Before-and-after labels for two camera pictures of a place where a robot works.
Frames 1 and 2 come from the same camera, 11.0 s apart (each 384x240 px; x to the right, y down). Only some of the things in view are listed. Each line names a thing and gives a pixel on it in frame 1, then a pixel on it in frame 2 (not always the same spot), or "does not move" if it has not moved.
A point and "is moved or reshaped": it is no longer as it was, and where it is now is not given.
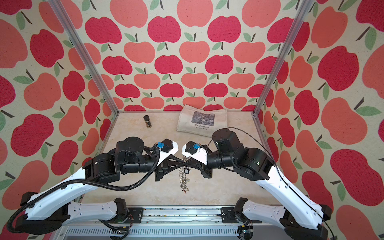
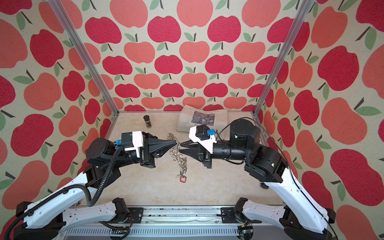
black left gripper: (164, 168) -> (151, 149)
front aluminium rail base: (177, 223) does not move
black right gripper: (199, 165) -> (198, 152)
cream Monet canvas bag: (201, 121) does not move
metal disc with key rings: (183, 180) is moved or reshaped
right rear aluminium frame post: (305, 7) does not move
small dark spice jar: (148, 124) does not move
